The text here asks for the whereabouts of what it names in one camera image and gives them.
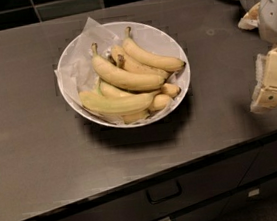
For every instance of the white ceramic bowl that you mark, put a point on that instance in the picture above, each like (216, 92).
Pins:
(156, 36)

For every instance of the short banana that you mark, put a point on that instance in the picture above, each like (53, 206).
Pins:
(171, 90)
(159, 102)

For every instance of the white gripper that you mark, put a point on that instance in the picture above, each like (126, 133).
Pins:
(274, 18)

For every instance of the white label on drawer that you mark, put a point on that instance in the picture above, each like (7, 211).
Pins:
(253, 193)

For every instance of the white paper liner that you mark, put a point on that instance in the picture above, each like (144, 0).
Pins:
(81, 55)

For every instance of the middle drawer handle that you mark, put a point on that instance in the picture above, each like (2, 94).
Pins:
(163, 192)

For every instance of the front greenish yellow banana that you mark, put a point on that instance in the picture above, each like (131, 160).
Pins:
(124, 105)

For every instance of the short lower right banana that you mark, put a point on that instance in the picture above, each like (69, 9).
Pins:
(159, 102)

